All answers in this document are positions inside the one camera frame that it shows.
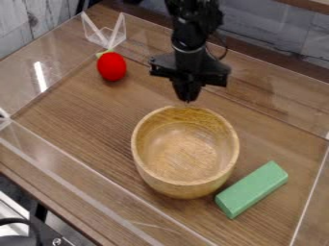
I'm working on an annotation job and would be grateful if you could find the black table leg frame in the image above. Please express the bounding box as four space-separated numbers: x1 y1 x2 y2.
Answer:
29 201 77 246

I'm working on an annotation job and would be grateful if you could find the red plush strawberry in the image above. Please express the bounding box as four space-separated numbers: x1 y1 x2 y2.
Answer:
96 50 127 82

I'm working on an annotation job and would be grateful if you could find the green rectangular block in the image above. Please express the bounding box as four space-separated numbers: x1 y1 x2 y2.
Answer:
214 160 289 219

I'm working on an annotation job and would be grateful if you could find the black cable lower left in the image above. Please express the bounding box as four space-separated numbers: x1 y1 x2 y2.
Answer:
0 217 43 246

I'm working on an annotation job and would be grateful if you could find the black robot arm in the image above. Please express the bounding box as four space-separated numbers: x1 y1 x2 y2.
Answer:
148 0 231 103

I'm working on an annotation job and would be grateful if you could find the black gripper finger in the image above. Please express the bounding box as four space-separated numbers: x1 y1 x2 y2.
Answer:
172 80 187 102
186 82 202 103

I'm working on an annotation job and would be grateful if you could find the clear acrylic corner bracket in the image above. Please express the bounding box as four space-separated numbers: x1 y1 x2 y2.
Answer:
81 12 126 50

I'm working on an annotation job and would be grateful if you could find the brown wooden bowl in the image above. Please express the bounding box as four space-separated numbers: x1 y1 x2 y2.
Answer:
131 106 241 199

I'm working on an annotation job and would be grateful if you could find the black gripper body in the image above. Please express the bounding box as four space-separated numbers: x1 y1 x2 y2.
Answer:
148 46 234 88

